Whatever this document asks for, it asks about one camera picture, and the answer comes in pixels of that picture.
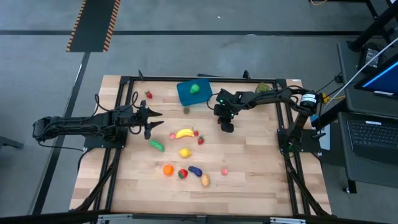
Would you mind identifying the black orange-striped floor mat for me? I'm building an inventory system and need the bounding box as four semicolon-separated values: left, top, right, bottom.
65;0;121;53

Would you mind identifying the purple toy eggplant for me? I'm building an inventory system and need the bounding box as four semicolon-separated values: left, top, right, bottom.
188;166;203;178

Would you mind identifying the dark grey desk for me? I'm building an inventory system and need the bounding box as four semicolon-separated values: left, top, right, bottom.
337;40;398;194

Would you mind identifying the black device with white label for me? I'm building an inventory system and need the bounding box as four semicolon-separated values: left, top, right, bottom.
358;42;387;73

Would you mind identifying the black stand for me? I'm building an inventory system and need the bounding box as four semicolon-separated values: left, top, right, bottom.
347;0;398;53

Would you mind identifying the black table frame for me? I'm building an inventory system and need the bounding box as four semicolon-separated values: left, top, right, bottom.
0;70;398;224

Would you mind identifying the black laptop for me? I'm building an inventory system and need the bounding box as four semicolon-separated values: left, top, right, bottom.
338;111;398;166

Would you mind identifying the potted succulent plant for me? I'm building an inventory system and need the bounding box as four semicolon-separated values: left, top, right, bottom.
255;82;274;94

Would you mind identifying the black stand foot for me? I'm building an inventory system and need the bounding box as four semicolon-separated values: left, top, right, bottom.
0;136;25;150

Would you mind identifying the white cable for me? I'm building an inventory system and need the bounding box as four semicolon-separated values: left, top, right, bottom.
325;36;398;107

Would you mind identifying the blue plastic tub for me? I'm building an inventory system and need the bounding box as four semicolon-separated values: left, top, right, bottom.
176;78;213;107

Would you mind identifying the green toy cucumber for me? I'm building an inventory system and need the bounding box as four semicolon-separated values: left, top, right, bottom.
149;139;165;153

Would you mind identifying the yellow toy banana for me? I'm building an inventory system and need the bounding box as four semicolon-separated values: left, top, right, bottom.
175;128;195;139

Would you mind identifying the silver aluminium rail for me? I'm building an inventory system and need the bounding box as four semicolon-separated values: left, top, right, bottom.
269;217;307;224
96;213;134;224

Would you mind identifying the monitor with blue screen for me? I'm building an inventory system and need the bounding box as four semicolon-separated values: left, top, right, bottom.
354;52;398;100

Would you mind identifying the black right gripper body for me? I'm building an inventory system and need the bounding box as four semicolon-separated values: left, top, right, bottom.
213;88;247;123

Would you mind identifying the yellow extension cable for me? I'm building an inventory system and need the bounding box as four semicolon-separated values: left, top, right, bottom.
320;92;346;105

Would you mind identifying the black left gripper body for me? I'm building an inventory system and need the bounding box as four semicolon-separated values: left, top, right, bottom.
111;105;146;135

